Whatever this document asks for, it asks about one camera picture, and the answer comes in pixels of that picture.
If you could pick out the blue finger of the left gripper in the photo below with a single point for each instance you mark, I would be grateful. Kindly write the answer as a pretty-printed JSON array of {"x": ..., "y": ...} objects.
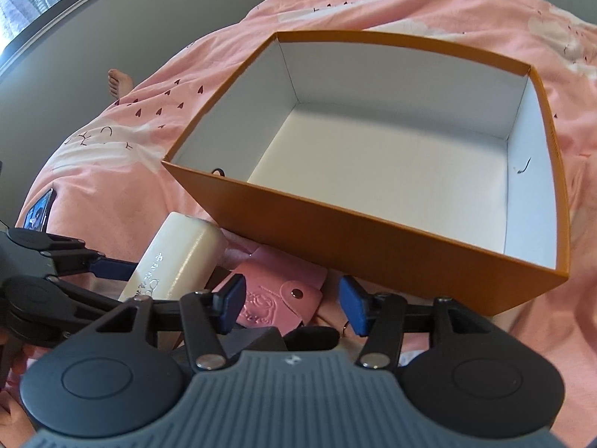
[{"x": 112, "y": 269}]

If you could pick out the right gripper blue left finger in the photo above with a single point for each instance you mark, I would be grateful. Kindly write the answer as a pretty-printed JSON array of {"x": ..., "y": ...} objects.
[{"x": 205, "y": 315}]

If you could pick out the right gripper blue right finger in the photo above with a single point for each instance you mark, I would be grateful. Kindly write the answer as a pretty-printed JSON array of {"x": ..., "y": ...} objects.
[{"x": 379, "y": 318}]

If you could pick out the smartphone on bed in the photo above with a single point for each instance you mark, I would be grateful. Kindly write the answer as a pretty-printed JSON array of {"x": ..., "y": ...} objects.
[{"x": 37, "y": 216}]

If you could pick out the pink printed bed duvet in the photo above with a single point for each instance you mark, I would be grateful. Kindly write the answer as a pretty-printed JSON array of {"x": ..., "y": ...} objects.
[{"x": 113, "y": 192}]

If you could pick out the orange cardboard storage box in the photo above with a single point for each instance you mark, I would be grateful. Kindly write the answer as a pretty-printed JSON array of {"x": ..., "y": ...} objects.
[{"x": 425, "y": 166}]

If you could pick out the person's bare foot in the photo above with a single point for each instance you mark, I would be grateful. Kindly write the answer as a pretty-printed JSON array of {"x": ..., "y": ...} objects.
[{"x": 119, "y": 83}]

